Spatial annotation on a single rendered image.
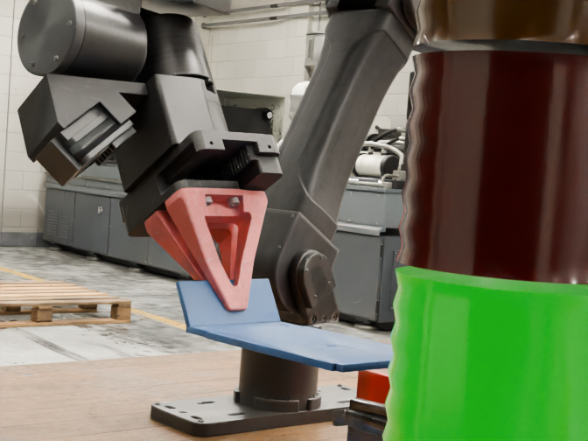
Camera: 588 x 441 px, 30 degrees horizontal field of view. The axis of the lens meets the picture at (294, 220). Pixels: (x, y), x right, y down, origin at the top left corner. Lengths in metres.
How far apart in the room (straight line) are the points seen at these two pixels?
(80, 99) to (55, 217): 11.08
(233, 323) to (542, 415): 0.52
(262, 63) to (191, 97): 11.42
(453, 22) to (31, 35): 0.55
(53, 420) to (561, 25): 0.70
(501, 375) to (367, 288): 7.28
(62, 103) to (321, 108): 0.28
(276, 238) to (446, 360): 0.65
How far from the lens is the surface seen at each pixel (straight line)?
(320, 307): 0.84
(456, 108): 0.17
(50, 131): 0.66
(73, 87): 0.68
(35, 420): 0.83
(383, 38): 0.91
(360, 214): 7.52
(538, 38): 0.17
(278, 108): 9.99
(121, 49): 0.70
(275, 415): 0.84
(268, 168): 0.69
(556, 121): 0.17
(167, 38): 0.73
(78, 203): 11.27
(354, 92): 0.89
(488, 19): 0.17
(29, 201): 12.07
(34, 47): 0.70
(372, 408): 0.53
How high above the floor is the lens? 1.10
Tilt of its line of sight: 3 degrees down
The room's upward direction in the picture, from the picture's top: 4 degrees clockwise
